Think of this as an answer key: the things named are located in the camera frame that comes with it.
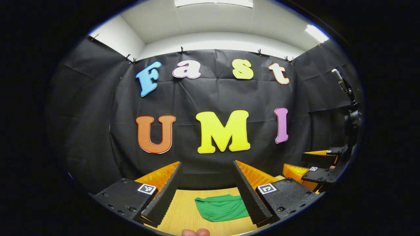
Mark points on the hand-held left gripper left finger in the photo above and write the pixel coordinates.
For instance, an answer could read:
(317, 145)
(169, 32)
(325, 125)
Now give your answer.
(164, 196)

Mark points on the black backdrop cloth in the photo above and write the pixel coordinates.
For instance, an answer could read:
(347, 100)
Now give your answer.
(203, 95)

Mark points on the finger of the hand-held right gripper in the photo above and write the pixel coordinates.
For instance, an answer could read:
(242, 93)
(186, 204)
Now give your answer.
(316, 175)
(320, 159)

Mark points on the ceiling light panel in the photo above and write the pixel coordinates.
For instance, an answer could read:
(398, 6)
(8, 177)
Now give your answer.
(213, 3)
(316, 32)

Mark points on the green T-shirt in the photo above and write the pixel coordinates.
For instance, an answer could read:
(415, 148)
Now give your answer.
(220, 208)

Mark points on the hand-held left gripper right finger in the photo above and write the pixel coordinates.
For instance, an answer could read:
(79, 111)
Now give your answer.
(249, 196)

